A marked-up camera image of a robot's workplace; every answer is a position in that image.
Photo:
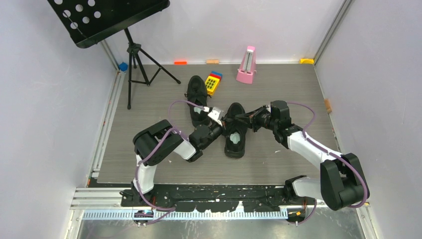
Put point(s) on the pink metronome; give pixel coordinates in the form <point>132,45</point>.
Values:
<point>247,68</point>

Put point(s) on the black shoe tied left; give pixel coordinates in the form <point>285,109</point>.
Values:
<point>197,94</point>

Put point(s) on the tan wooden block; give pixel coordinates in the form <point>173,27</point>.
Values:
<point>212,61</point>

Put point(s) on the yellow block in corner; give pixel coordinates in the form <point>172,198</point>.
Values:
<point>306,61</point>

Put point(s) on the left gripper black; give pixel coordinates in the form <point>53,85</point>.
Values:
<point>225,128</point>

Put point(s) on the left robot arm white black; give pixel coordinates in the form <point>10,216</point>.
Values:
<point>154,144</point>

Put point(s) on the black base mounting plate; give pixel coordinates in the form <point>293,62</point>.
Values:
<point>215,198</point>

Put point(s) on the yellow toy block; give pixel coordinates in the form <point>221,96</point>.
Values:
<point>211,83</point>

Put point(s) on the black shoe with laces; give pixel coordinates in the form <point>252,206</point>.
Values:
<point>235,136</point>

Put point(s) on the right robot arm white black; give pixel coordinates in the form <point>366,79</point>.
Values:
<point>341,180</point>

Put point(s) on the orange block at wall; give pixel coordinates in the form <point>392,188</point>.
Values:
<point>180,62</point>

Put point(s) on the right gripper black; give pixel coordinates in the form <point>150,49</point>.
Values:
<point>253,116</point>

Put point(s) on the blue block in corner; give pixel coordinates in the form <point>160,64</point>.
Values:
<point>123,67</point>

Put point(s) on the black music stand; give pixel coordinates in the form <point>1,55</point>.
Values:
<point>89,22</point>

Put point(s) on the brown block right edge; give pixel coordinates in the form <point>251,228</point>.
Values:
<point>328,106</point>

